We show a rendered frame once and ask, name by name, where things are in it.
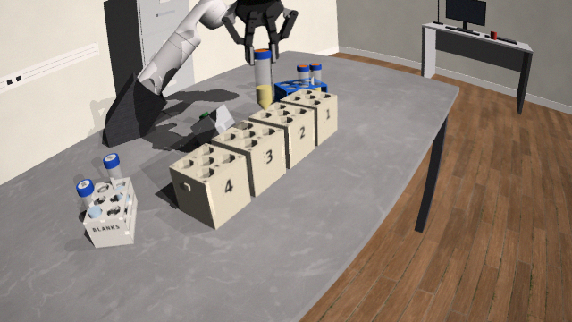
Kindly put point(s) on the white tube rack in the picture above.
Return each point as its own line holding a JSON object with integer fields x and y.
{"x": 113, "y": 227}

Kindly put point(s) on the beige block with holes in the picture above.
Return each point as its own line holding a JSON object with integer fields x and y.
{"x": 210, "y": 191}
{"x": 265, "y": 160}
{"x": 325, "y": 108}
{"x": 299, "y": 129}

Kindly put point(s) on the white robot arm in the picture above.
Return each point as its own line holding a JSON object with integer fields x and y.
{"x": 163, "y": 64}

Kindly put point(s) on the conical centrifuge tube with pink liquid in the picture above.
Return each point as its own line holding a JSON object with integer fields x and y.
{"x": 303, "y": 72}

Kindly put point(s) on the clear conical tube with tan liquid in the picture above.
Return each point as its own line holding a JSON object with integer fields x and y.
{"x": 315, "y": 70}

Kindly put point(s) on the blue tube rack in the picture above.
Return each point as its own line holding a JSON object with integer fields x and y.
{"x": 281, "y": 91}

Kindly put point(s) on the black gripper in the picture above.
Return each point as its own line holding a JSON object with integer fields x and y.
{"x": 256, "y": 13}

